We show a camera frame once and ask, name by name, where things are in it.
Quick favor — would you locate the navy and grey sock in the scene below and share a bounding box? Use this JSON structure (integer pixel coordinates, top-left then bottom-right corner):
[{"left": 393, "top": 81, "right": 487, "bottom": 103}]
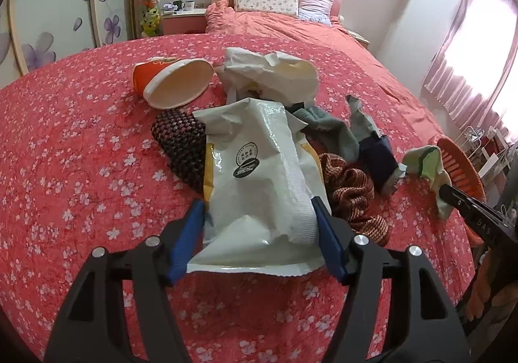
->
[{"left": 346, "top": 95, "right": 407, "bottom": 196}]

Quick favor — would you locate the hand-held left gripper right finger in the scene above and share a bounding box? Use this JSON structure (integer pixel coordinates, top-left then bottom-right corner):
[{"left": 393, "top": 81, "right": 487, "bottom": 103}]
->
[{"left": 311, "top": 197, "right": 472, "bottom": 363}]

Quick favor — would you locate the bed with salmon duvet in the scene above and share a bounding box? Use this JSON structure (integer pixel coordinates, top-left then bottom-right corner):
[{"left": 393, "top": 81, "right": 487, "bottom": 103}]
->
[{"left": 204, "top": 0, "right": 432, "bottom": 109}]

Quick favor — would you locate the grey-green sock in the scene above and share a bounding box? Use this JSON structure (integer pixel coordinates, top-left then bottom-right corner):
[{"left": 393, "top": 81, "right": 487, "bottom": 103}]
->
[{"left": 291, "top": 102, "right": 361, "bottom": 163}]

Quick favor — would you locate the orange paper cup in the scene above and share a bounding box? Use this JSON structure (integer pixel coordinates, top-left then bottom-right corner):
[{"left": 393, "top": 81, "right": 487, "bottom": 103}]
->
[{"left": 133, "top": 57, "right": 214, "bottom": 110}]

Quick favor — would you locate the light green sock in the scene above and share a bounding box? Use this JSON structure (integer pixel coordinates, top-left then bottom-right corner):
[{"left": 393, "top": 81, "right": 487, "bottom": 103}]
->
[{"left": 400, "top": 146, "right": 452, "bottom": 220}]

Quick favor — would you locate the white wire rack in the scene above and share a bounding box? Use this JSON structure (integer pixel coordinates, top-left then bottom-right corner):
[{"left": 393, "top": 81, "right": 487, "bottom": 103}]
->
[{"left": 459, "top": 124, "right": 486, "bottom": 154}]

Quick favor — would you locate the flower print wardrobe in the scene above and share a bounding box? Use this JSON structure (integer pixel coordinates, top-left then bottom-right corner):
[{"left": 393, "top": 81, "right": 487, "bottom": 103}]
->
[{"left": 0, "top": 0, "right": 136, "bottom": 81}]

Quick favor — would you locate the paper bag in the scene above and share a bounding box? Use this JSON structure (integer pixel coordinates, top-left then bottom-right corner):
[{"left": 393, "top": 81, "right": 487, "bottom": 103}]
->
[{"left": 214, "top": 47, "right": 320, "bottom": 109}]

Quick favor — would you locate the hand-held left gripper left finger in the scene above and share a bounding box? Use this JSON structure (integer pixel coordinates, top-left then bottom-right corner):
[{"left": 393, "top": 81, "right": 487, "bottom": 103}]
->
[{"left": 44, "top": 200, "right": 205, "bottom": 363}]

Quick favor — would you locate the orange knit cloth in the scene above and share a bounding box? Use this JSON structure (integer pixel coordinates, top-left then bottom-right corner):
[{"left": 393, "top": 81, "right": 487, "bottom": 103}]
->
[{"left": 318, "top": 153, "right": 390, "bottom": 248}]

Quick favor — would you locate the pink curtain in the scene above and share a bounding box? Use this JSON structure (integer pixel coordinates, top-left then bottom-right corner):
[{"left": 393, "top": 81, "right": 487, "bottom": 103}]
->
[{"left": 421, "top": 0, "right": 518, "bottom": 129}]

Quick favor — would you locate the pink nightstand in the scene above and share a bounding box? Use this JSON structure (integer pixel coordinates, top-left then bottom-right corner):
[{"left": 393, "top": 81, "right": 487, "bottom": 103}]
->
[
  {"left": 344, "top": 28, "right": 371, "bottom": 49},
  {"left": 161, "top": 7, "right": 208, "bottom": 35}
]

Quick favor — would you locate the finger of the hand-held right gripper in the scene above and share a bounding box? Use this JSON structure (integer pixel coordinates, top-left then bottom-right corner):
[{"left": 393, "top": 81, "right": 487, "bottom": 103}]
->
[{"left": 439, "top": 184, "right": 508, "bottom": 244}]

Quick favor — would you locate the red floral blanket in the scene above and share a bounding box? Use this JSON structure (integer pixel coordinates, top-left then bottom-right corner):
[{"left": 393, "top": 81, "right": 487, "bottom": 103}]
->
[{"left": 0, "top": 33, "right": 478, "bottom": 363}]

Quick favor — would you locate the pink striped pillow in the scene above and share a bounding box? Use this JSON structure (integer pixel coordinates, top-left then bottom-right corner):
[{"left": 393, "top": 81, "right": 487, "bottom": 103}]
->
[{"left": 297, "top": 0, "right": 334, "bottom": 22}]

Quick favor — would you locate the orange plastic basket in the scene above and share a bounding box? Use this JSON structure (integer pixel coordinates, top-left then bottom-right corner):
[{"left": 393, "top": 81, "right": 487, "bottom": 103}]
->
[{"left": 435, "top": 137, "right": 486, "bottom": 246}]

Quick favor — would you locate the white plastic packet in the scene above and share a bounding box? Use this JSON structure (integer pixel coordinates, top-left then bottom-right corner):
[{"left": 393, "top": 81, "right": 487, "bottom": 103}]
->
[{"left": 187, "top": 97, "right": 328, "bottom": 277}]

